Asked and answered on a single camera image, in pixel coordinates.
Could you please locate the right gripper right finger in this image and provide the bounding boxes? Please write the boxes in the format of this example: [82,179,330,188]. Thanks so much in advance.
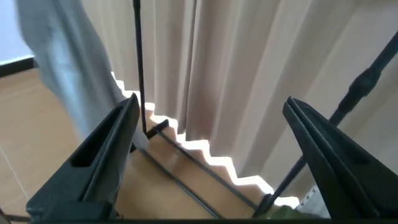
[282,96,398,219]

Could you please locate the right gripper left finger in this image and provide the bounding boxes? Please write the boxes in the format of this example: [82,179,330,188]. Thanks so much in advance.
[26,93,141,219]

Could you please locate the pale grey shorts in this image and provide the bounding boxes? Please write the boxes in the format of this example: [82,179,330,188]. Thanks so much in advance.
[15,0,150,150]

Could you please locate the black clothes rack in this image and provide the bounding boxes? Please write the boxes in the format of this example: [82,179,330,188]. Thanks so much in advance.
[130,0,398,218]

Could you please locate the beige curtain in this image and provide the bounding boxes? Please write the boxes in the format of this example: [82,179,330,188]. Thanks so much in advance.
[80,0,398,200]

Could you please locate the window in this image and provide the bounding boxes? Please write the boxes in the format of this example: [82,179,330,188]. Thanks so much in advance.
[0,0,40,78]

